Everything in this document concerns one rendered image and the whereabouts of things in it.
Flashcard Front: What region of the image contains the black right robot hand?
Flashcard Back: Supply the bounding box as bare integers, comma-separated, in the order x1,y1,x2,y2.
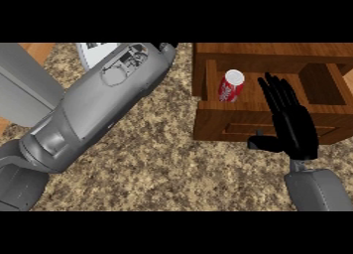
247,71,321,162

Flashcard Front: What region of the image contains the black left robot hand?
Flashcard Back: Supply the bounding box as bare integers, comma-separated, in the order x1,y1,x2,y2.
158,42,181,52

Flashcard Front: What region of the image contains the brown wooden drawer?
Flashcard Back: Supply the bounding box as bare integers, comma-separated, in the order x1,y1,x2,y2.
192,59,353,145
192,100,353,145

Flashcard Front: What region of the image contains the brown wooden drawer front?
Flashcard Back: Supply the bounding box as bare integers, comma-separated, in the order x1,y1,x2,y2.
192,100,353,145

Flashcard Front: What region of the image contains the red soda can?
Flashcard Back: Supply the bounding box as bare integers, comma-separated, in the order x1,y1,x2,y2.
218,68,249,103

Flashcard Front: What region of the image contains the white appliance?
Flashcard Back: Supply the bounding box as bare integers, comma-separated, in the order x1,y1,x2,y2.
76,42,125,71

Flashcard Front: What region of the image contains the brown wooden cabinet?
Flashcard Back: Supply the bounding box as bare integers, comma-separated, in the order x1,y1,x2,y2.
191,42,353,97

